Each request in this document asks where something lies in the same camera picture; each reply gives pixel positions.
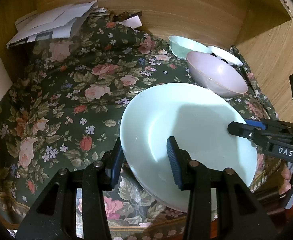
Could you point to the pale pink folded card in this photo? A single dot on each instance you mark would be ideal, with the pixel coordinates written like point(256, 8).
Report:
point(132, 21)

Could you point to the stack of booklets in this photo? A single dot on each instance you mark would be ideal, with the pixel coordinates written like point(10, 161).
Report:
point(100, 11)

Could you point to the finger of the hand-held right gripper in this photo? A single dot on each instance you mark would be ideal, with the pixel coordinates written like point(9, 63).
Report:
point(244, 130)
point(255, 123)

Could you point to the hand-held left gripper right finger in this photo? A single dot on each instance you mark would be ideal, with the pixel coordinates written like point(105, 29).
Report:
point(174, 160)

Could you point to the dark floral tablecloth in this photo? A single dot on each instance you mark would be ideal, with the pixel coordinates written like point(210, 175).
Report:
point(61, 105)

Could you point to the pink bowl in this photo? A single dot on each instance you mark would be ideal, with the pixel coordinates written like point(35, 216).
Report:
point(216, 75)

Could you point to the stack of white papers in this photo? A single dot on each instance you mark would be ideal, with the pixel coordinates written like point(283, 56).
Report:
point(54, 22)

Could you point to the light green bowl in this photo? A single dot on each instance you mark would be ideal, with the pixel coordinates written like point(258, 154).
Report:
point(186, 46)

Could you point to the person's right hand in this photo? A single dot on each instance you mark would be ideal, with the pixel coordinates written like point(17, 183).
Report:
point(285, 180)

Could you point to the white bowl with dark dots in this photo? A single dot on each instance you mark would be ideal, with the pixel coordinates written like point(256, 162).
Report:
point(224, 55)

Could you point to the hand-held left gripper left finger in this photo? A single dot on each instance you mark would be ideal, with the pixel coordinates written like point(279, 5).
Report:
point(116, 160)

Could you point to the light green plate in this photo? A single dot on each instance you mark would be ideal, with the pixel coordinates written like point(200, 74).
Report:
point(186, 130)

